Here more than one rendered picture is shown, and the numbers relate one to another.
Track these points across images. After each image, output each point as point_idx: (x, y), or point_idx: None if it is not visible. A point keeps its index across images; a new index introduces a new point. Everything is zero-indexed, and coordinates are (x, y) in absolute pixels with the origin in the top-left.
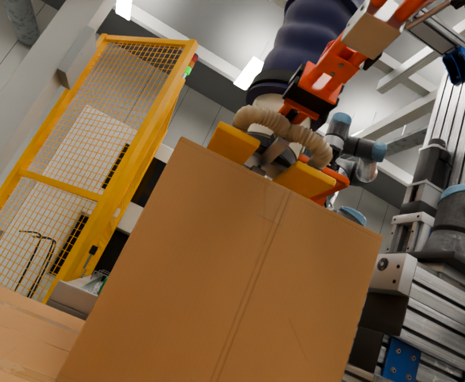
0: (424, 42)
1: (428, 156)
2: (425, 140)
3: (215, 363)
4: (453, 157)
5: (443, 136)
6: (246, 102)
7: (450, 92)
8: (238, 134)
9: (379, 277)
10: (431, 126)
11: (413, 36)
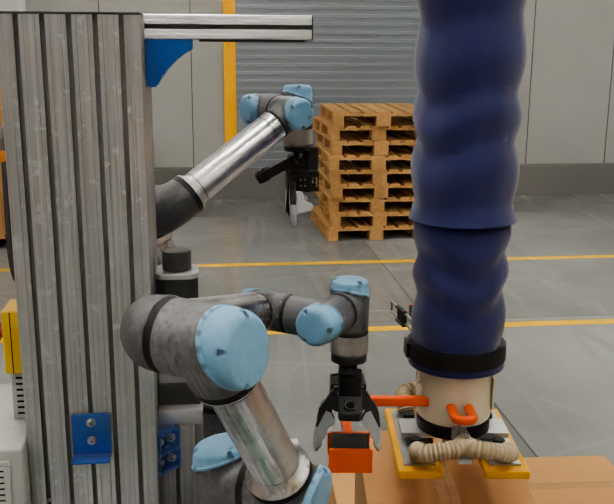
0: (251, 41)
1: (198, 290)
2: (148, 224)
3: None
4: (155, 269)
5: (151, 222)
6: (502, 368)
7: (146, 106)
8: None
9: None
10: (147, 189)
11: (277, 39)
